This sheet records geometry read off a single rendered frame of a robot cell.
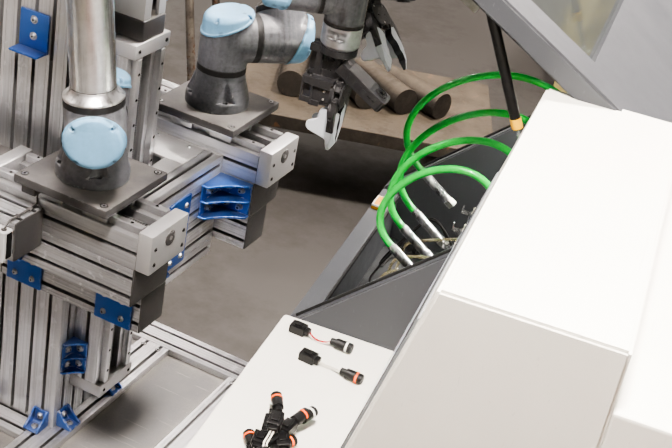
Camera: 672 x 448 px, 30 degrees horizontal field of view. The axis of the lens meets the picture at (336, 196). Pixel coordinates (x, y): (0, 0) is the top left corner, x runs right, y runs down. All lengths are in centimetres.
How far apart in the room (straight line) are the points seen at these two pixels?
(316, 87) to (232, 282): 195
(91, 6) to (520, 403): 116
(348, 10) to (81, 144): 55
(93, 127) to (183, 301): 185
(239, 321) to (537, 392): 268
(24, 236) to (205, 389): 97
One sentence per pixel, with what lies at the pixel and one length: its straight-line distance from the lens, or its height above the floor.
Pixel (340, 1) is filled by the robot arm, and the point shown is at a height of 153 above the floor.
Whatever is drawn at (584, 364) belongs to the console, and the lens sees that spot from 140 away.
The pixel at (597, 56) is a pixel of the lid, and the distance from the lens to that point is 210.
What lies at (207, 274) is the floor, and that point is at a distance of 426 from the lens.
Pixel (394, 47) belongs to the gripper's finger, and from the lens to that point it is 264.
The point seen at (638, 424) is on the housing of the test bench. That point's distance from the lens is 144.
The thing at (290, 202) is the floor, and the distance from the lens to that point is 478.
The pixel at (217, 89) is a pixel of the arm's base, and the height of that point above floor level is 110.
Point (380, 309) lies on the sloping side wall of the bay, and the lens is 227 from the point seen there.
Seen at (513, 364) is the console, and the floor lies 149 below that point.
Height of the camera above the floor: 227
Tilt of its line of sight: 28 degrees down
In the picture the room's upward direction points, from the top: 11 degrees clockwise
